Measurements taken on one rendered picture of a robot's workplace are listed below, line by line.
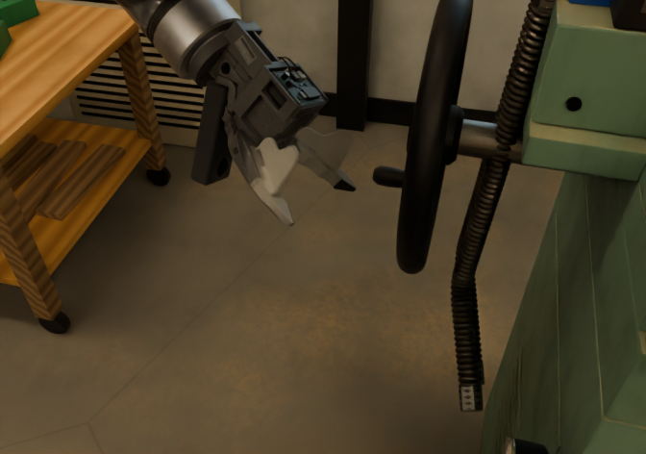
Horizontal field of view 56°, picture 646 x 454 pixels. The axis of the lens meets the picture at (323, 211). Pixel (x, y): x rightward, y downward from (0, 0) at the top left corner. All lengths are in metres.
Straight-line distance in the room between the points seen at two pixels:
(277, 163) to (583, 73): 0.27
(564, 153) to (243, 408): 0.97
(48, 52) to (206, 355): 0.77
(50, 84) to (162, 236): 0.55
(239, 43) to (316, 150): 0.14
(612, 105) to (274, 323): 1.08
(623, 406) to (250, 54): 0.45
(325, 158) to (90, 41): 0.95
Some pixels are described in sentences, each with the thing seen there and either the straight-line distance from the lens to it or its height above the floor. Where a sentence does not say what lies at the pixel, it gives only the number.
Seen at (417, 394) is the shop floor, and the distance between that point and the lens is 1.37.
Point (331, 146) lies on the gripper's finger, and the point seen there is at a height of 0.77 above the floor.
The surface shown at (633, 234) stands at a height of 0.82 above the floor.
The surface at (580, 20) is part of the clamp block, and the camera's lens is 0.52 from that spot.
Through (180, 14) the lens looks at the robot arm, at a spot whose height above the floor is 0.91.
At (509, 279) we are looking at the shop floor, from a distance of 1.63.
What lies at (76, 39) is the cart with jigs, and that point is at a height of 0.53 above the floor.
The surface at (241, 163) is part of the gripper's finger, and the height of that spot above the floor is 0.81.
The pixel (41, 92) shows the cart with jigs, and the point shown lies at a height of 0.53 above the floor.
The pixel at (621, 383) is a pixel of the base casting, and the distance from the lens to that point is 0.52.
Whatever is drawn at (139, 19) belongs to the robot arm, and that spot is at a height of 0.89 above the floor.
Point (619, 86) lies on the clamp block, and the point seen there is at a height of 0.91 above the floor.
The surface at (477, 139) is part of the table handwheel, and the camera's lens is 0.61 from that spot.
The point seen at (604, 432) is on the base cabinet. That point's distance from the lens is 0.57.
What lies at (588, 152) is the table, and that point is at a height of 0.86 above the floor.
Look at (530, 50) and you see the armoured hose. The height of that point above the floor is 0.91.
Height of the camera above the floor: 1.16
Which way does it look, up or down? 42 degrees down
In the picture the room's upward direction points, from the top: straight up
